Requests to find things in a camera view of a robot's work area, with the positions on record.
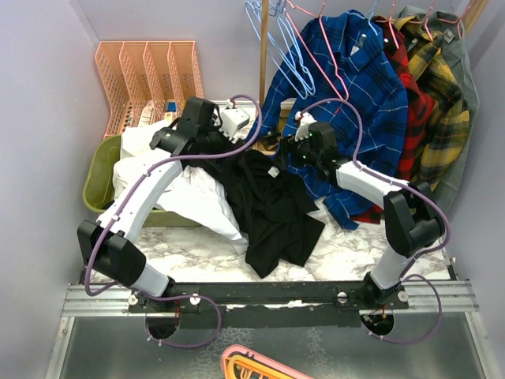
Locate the pink orange object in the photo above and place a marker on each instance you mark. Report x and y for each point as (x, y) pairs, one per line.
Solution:
(238, 361)

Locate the grey shirt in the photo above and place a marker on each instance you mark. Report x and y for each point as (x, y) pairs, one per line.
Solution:
(455, 53)

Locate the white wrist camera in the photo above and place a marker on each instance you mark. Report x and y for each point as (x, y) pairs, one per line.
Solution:
(232, 121)
(304, 120)

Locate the pink perforated file organizer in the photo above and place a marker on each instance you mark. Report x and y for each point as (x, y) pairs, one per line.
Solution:
(136, 73)

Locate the wooden clothes rack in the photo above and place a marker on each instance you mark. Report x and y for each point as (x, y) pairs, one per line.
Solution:
(269, 143)

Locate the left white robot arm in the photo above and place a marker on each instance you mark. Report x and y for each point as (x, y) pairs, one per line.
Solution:
(107, 244)

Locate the aluminium frame rail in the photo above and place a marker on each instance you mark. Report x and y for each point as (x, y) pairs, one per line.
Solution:
(115, 335)

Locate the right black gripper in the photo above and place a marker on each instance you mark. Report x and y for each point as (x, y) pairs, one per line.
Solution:
(290, 148)

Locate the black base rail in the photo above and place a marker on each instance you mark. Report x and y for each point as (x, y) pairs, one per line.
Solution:
(292, 304)

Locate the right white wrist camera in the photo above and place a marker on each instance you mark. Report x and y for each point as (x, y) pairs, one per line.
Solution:
(304, 120)

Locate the black shirt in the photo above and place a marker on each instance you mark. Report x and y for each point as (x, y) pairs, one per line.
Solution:
(270, 205)

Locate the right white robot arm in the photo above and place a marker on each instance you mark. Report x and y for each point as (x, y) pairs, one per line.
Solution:
(413, 221)

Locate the white shirt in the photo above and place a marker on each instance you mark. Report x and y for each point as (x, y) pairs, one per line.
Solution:
(193, 194)

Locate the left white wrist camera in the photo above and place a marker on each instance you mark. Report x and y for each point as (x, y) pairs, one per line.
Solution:
(232, 121)

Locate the yellow plaid shirt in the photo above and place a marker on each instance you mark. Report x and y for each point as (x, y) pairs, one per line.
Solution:
(447, 128)

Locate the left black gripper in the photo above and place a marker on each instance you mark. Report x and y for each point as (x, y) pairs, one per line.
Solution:
(226, 141)

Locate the red plaid shirt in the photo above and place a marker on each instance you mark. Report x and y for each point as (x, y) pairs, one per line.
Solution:
(393, 109)

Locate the blue plaid shirt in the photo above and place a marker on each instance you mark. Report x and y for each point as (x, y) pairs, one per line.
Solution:
(324, 47)

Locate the blue wire hanger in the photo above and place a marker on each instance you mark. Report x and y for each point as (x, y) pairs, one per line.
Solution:
(274, 29)
(371, 19)

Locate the green plastic basket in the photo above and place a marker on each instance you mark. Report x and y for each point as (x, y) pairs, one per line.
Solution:
(98, 192)

